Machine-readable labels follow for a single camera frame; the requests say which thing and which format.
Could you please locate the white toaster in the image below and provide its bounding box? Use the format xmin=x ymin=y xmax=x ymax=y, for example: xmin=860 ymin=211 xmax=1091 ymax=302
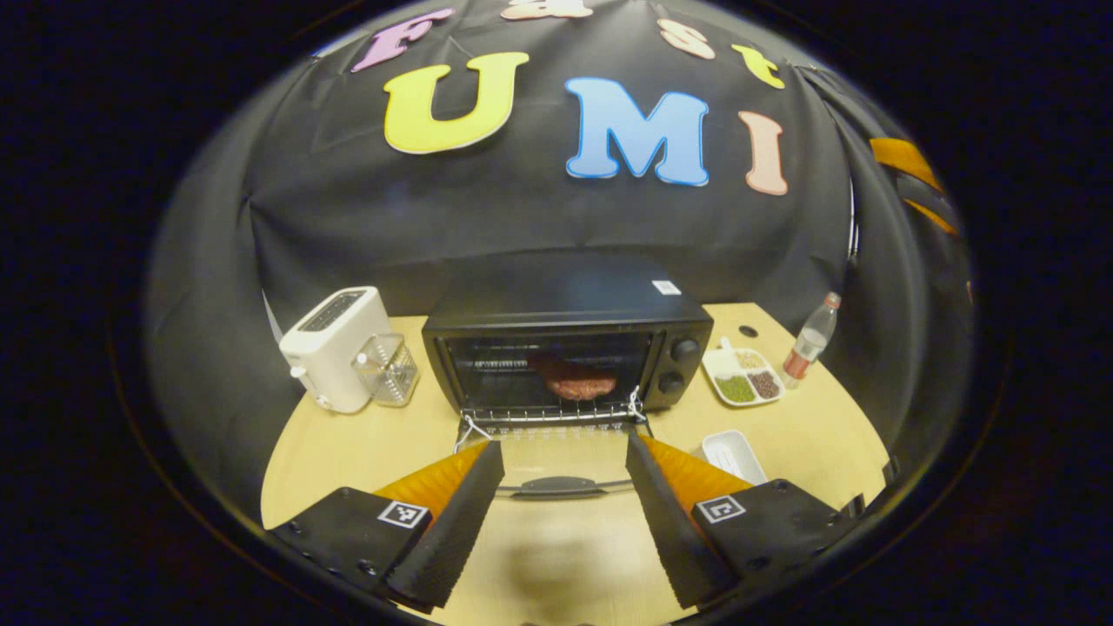
xmin=278 ymin=287 xmax=393 ymax=415

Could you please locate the clear bottle with red label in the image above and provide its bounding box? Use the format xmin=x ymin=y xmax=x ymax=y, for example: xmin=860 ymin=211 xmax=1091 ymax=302
xmin=782 ymin=292 xmax=843 ymax=390

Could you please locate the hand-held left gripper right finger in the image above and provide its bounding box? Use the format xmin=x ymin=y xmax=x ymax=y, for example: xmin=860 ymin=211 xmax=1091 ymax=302
xmin=625 ymin=432 xmax=870 ymax=609

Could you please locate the black electric oven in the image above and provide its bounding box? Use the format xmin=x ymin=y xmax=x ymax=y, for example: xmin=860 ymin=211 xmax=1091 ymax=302
xmin=422 ymin=252 xmax=716 ymax=502

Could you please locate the brown meat piece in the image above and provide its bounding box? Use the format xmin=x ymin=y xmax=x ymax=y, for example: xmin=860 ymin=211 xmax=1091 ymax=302
xmin=539 ymin=354 xmax=619 ymax=403

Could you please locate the black backdrop cloth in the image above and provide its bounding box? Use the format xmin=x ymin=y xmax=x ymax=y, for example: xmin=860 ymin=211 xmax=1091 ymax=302
xmin=143 ymin=0 xmax=976 ymax=523

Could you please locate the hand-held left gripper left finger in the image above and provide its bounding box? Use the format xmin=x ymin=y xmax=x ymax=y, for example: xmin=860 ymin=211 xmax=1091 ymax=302
xmin=263 ymin=439 xmax=506 ymax=611

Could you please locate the clear utensil holder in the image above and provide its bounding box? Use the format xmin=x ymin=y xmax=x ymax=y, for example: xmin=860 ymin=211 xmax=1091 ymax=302
xmin=351 ymin=333 xmax=420 ymax=409

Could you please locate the white divided dish with beans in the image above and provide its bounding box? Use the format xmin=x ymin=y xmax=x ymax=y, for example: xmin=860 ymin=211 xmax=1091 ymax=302
xmin=701 ymin=337 xmax=787 ymax=408

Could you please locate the white rectangular dish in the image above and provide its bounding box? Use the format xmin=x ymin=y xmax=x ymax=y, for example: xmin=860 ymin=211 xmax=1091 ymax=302
xmin=700 ymin=430 xmax=770 ymax=487

